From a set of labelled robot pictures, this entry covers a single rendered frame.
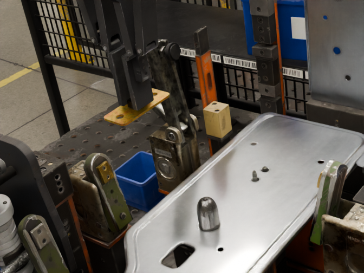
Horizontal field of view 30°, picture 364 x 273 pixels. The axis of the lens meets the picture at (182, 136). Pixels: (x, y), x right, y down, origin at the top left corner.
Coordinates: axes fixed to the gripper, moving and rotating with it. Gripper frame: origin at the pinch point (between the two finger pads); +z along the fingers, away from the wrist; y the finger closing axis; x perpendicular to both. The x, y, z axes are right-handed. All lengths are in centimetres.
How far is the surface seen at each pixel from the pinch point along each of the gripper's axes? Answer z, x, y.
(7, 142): 10.5, -7.7, -19.2
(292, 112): 53, 76, -31
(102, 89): 128, 159, -213
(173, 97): 17.4, 21.4, -15.9
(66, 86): 128, 153, -236
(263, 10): 13, 50, -17
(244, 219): 29.3, 13.2, 3.3
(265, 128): 29.2, 35.9, -8.8
